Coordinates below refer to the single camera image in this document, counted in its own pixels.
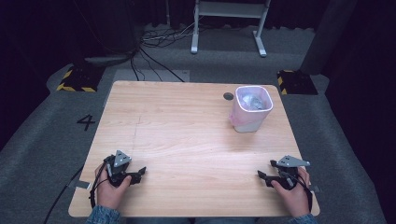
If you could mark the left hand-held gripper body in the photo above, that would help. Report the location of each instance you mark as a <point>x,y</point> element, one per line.
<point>119,161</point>

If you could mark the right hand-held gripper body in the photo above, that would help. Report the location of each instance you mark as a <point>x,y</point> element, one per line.
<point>288,169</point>

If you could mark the person's right hand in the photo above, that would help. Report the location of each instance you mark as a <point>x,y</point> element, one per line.
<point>294,199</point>

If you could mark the person's left hand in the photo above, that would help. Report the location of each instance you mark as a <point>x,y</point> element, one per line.
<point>109,193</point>

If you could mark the grey tape piece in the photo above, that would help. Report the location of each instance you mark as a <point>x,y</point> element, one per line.
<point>82,184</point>

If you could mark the white bin with pink bag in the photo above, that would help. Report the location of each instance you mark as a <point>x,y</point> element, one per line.
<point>251,109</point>

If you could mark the person's legs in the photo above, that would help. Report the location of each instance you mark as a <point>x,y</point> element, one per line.
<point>191,220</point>

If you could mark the crumpled grey wrapper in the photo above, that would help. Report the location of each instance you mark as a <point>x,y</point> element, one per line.
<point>253,102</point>

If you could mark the black yellow striped base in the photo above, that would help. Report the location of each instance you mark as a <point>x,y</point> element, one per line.
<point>79,79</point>
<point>297,82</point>

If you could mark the grey floor plate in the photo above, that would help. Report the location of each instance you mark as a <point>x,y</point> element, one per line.
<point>152,75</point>

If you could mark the white metal stand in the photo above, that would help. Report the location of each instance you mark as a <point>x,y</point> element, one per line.
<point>229,11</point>

